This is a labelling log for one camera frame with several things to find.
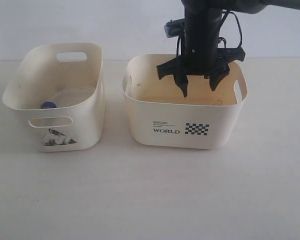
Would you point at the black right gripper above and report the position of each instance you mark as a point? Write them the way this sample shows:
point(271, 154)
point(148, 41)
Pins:
point(197, 51)

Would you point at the blue cap bottle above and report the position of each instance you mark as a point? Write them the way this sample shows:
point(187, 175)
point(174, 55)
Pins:
point(48, 105)

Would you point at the cream WORLD bin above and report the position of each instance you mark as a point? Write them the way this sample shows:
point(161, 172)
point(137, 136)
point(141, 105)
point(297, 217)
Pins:
point(159, 114)

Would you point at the cream plastic bin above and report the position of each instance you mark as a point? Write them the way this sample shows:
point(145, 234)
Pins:
point(69, 75)

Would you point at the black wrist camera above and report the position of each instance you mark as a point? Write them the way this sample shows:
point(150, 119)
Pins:
point(174, 27)

